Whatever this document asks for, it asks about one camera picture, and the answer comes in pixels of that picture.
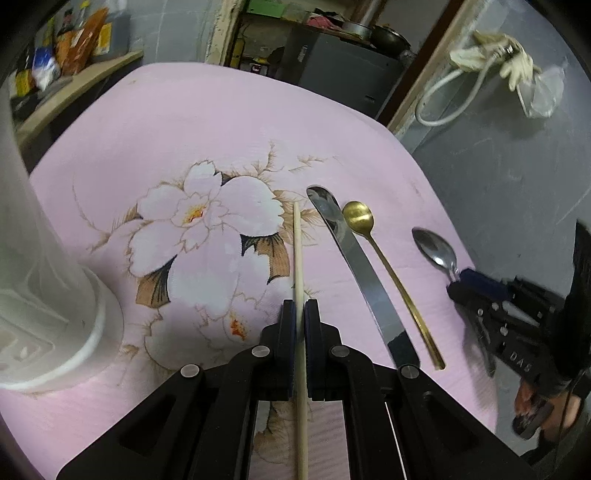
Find person's right hand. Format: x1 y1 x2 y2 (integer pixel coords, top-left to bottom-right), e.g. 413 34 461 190
516 383 585 435

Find dark metal pot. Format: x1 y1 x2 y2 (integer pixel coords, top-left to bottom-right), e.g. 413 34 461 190
369 25 411 51

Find clear plastic bag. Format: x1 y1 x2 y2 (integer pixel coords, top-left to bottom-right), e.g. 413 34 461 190
526 65 566 118

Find wooden chopstick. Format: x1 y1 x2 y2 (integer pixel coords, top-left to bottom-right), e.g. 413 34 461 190
293 202 309 480

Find silver spoon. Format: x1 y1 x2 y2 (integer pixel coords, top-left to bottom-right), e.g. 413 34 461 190
412 227 461 283

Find cooking oil jug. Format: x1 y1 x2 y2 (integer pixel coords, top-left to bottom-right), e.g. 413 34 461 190
92 9 132 58

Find gold spoon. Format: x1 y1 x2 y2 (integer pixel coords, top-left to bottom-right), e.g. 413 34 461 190
342 200 446 371

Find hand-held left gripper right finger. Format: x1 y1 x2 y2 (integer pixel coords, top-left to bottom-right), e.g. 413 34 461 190
305 299 539 480

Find pink cloth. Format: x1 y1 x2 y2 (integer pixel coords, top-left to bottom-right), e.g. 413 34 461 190
307 14 345 31

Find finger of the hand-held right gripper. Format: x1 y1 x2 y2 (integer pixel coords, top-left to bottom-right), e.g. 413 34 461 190
446 282 506 319
458 268 511 298

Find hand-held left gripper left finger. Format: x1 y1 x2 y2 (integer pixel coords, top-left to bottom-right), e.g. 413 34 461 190
55 299 296 480

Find white cable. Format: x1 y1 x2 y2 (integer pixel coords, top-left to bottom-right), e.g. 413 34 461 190
416 44 502 126

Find white utensil holder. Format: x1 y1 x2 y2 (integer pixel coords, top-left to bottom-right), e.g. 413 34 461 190
0 88 125 393

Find pink floral tablecloth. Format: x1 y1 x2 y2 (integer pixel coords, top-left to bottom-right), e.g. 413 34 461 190
0 62 502 480

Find orange plastic bag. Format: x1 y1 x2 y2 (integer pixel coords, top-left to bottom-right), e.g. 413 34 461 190
55 9 109 75

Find grey cabinet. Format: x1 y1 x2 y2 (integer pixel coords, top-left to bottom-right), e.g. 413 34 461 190
281 25 411 121

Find metal table knife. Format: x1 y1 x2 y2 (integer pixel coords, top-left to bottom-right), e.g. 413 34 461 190
306 185 421 369

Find small metal pot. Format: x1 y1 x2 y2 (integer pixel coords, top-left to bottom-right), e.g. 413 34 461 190
342 21 372 40

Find blue white packet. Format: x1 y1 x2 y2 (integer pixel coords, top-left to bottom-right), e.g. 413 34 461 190
32 46 63 90

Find wooden countertop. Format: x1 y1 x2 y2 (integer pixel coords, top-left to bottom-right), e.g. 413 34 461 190
14 50 144 134

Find white gloves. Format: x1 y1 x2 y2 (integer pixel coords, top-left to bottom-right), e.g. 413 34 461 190
450 30 541 90

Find wooden door frame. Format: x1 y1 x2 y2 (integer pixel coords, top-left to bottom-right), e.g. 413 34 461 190
205 0 485 134

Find green box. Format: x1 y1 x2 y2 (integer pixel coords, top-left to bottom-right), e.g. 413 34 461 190
247 0 289 14

